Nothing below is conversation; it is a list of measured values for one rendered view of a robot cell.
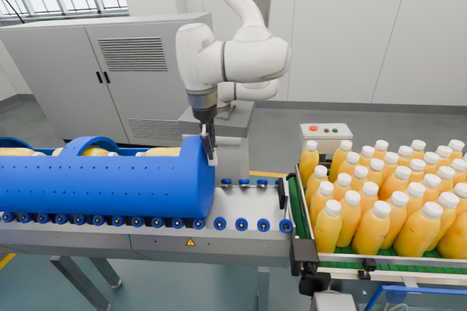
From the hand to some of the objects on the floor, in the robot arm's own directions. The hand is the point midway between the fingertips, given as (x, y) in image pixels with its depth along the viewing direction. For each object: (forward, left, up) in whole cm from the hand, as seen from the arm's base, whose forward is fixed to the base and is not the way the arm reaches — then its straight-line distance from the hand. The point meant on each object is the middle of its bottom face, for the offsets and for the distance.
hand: (212, 157), depth 78 cm
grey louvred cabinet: (-159, -158, -124) cm, 256 cm away
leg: (+6, -73, -121) cm, 141 cm away
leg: (+4, +26, -115) cm, 118 cm away
